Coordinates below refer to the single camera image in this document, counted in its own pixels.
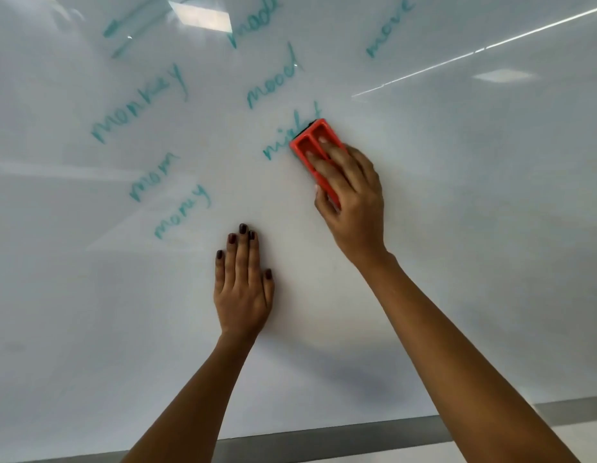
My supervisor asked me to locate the white glass whiteboard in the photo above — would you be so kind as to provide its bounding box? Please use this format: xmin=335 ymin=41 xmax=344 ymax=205
xmin=0 ymin=0 xmax=597 ymax=463

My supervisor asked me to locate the grey metal whiteboard frame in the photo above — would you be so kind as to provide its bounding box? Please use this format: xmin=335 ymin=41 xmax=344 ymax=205
xmin=213 ymin=396 xmax=597 ymax=463

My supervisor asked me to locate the person's left hand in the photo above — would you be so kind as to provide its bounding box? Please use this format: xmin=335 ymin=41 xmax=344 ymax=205
xmin=213 ymin=223 xmax=275 ymax=341

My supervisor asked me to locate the red whiteboard eraser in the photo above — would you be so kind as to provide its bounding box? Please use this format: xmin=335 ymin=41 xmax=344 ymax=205
xmin=289 ymin=118 xmax=350 ymax=211

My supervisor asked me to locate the person's left forearm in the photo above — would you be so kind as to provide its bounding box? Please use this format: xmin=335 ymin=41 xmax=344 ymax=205
xmin=122 ymin=332 xmax=259 ymax=463

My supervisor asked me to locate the person's right forearm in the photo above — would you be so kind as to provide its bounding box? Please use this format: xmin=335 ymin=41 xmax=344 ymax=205
xmin=356 ymin=255 xmax=582 ymax=463

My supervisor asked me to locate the person's right hand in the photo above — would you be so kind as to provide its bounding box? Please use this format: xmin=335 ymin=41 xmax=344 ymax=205
xmin=305 ymin=137 xmax=397 ymax=272

